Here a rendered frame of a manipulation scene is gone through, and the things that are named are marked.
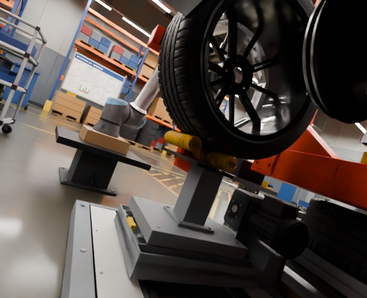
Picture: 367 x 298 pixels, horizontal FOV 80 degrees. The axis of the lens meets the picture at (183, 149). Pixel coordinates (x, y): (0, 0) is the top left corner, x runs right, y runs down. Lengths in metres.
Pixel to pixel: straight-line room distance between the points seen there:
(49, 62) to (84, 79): 4.73
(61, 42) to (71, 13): 1.32
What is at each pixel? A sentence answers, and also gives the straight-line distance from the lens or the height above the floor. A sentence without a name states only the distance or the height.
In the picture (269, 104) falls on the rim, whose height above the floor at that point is 0.83.
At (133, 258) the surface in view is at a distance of 0.72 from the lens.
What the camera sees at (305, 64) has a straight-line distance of 0.60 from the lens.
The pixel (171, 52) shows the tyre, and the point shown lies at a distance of 0.76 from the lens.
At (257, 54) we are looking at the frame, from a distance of 1.22.
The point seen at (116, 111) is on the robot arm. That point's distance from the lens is 1.66.
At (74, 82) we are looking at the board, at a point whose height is 1.12.
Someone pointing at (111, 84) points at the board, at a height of 1.50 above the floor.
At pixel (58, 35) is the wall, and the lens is 11.66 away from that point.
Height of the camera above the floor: 0.47
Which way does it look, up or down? 1 degrees up
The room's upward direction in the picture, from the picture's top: 22 degrees clockwise
